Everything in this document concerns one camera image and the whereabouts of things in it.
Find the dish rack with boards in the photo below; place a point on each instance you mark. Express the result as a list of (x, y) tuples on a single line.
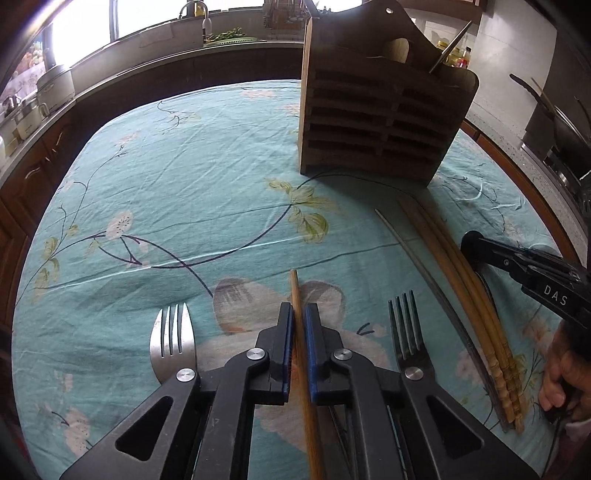
[(281, 16)]

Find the row of condiment bottles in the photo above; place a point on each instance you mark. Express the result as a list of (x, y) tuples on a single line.
[(461, 57)]

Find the wooden chopstick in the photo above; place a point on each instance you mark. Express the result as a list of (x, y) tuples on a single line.
[(509, 392), (516, 390), (501, 394), (295, 295)]

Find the silver fork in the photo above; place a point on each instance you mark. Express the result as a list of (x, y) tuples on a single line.
[(168, 363)]

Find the kitchen window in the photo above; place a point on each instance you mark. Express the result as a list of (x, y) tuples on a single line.
[(147, 14)]

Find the green vegetable basket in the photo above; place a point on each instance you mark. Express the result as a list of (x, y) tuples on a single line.
[(231, 34)]

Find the person's right hand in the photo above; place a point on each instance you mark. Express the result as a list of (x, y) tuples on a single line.
[(561, 369)]

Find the wooden spoon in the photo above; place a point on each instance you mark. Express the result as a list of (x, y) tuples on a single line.
[(397, 50)]

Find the dark fork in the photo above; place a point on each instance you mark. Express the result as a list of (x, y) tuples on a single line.
[(408, 344)]

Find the teal floral tablecloth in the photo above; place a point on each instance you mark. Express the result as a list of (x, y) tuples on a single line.
[(184, 184)]

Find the black wok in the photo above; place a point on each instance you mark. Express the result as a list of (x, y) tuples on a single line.
[(568, 134)]

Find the white pot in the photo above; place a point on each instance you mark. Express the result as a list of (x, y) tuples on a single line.
[(7, 145)]

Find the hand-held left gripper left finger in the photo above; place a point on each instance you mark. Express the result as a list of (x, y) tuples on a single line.
[(287, 344)]

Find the yellow soap bottle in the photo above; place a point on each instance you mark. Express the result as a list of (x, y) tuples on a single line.
[(197, 8)]

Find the fruit and palm wall poster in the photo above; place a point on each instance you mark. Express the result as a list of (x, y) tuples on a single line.
[(30, 60)]

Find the wooden spatula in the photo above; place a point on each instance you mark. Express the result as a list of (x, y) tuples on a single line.
[(545, 97)]

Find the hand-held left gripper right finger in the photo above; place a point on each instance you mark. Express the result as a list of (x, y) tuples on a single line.
[(314, 353)]

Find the white rice cooker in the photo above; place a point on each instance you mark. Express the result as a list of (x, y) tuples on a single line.
[(57, 90)]

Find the kitchen faucet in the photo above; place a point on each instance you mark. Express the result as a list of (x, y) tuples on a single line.
[(205, 23)]

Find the small electric health pot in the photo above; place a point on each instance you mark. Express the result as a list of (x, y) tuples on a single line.
[(27, 117)]

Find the wooden utensil holder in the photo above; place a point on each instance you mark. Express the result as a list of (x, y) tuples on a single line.
[(369, 120)]

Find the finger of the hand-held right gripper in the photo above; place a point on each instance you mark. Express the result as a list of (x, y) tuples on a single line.
[(485, 251)]

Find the gas stove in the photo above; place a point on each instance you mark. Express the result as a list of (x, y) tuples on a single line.
[(558, 170)]

